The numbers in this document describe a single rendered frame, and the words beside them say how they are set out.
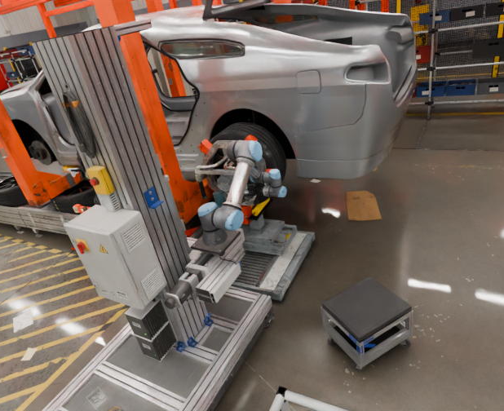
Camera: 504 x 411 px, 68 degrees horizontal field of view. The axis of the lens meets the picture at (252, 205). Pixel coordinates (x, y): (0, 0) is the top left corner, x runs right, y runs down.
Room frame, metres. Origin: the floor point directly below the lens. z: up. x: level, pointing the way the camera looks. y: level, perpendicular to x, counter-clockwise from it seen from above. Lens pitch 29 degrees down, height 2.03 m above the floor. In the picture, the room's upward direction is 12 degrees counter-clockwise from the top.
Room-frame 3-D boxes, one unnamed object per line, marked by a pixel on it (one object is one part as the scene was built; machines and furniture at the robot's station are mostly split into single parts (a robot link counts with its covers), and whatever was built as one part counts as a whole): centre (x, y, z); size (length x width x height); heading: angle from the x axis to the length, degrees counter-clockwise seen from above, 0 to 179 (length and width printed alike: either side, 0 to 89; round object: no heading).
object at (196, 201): (3.03, 0.42, 0.69); 0.52 x 0.17 x 0.35; 148
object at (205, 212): (1.88, 0.25, 0.98); 0.13 x 0.12 x 0.14; 53
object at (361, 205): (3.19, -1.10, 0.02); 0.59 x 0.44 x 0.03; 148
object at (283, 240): (2.83, -0.05, 0.13); 0.50 x 0.36 x 0.10; 58
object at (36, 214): (3.44, 1.65, 0.28); 2.47 x 0.09 x 0.22; 58
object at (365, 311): (1.59, -0.54, 0.17); 0.43 x 0.36 x 0.34; 112
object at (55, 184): (4.06, 2.06, 0.69); 0.52 x 0.17 x 0.35; 148
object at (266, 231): (2.85, -0.01, 0.32); 0.40 x 0.30 x 0.28; 58
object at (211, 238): (1.89, 0.25, 0.87); 0.15 x 0.15 x 0.10
